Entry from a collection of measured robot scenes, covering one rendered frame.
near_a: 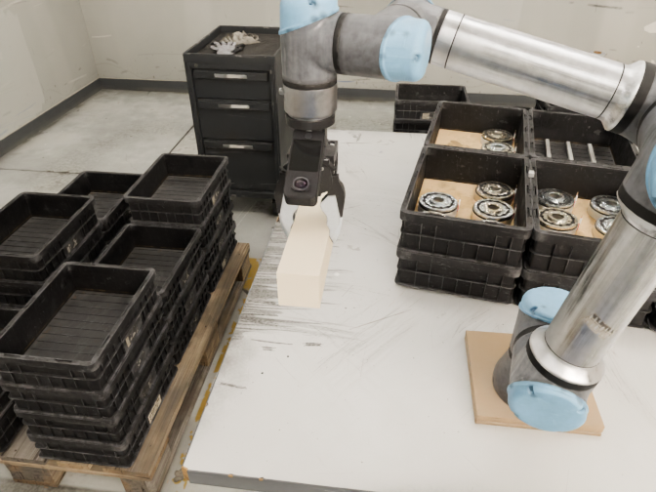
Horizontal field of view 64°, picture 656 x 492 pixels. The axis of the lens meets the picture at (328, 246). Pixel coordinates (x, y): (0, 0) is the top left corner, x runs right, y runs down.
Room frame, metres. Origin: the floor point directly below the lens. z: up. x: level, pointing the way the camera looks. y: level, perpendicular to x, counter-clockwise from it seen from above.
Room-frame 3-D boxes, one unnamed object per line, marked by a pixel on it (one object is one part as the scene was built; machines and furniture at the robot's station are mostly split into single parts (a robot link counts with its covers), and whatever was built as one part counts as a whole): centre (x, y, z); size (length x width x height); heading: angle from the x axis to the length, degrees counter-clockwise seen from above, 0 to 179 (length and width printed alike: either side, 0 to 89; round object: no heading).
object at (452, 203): (1.22, -0.30, 0.86); 0.10 x 0.10 x 0.01
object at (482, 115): (1.58, -0.48, 0.87); 0.40 x 0.30 x 0.11; 163
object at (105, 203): (1.94, 1.00, 0.31); 0.40 x 0.30 x 0.34; 173
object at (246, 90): (2.82, 0.43, 0.45); 0.60 x 0.45 x 0.90; 173
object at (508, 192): (1.28, -0.46, 0.86); 0.10 x 0.10 x 0.01
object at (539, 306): (0.70, -0.40, 0.89); 0.13 x 0.12 x 0.14; 160
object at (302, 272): (0.70, 0.03, 1.08); 0.24 x 0.06 x 0.06; 173
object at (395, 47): (0.70, -0.08, 1.39); 0.11 x 0.11 x 0.08; 70
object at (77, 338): (1.09, 0.70, 0.37); 0.40 x 0.30 x 0.45; 173
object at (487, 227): (1.20, -0.37, 0.92); 0.40 x 0.30 x 0.02; 163
